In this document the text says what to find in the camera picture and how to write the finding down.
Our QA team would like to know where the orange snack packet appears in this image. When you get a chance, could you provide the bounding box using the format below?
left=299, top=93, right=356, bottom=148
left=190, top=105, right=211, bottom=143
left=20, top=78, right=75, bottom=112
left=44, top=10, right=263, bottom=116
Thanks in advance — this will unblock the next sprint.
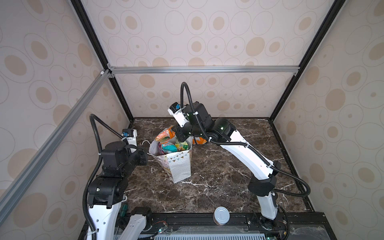
left=193, top=137, right=207, bottom=145

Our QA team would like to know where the horizontal aluminium bar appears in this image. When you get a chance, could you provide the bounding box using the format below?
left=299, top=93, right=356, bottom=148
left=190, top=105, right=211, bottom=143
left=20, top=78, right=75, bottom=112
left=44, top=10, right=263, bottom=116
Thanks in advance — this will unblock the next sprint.
left=110, top=65, right=300, bottom=75

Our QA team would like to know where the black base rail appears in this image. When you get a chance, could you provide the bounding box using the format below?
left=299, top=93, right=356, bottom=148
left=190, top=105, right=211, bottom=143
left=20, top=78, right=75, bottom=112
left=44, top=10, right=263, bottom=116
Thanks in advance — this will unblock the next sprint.
left=76, top=211, right=338, bottom=240

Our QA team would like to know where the diagonal aluminium bar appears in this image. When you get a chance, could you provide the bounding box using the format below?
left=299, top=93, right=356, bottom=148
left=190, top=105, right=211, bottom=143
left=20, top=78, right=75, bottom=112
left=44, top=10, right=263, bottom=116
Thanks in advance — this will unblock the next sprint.
left=1, top=69, right=111, bottom=225

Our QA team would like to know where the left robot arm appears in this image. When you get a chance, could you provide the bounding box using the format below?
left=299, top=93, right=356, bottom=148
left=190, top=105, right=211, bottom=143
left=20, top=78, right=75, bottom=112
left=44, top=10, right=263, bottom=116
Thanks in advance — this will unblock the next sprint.
left=82, top=114, right=148, bottom=240

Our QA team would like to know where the green snack packet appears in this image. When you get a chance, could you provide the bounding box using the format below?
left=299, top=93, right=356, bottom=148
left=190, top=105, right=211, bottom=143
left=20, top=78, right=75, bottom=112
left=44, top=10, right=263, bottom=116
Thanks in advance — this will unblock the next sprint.
left=175, top=140, right=190, bottom=152

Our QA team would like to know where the white round cap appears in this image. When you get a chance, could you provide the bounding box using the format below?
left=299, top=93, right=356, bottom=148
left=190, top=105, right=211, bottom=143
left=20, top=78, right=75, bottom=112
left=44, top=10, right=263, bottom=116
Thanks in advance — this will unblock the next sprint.
left=213, top=207, right=230, bottom=226

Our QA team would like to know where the teal Fox's candy packet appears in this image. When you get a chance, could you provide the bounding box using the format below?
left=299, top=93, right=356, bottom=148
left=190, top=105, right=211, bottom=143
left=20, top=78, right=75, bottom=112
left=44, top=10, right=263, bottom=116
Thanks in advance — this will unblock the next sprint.
left=161, top=142, right=178, bottom=154

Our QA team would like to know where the white paper bag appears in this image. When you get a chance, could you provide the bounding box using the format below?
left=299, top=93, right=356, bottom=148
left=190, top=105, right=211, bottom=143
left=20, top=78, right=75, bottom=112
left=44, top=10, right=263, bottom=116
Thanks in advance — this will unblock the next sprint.
left=148, top=137, right=193, bottom=183

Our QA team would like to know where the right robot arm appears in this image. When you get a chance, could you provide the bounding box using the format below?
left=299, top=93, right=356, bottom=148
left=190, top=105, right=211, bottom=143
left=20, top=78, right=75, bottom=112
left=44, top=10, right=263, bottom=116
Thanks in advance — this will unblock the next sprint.
left=169, top=82, right=311, bottom=221

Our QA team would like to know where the pink Fox's candy packet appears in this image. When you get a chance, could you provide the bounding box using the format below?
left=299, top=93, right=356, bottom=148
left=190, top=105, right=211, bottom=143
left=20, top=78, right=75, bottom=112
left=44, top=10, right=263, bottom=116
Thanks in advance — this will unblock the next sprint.
left=155, top=127, right=176, bottom=143

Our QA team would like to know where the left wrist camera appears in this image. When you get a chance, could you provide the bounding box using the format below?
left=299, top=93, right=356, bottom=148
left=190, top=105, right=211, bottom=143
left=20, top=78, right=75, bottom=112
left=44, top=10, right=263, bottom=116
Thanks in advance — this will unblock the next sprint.
left=121, top=129, right=138, bottom=146

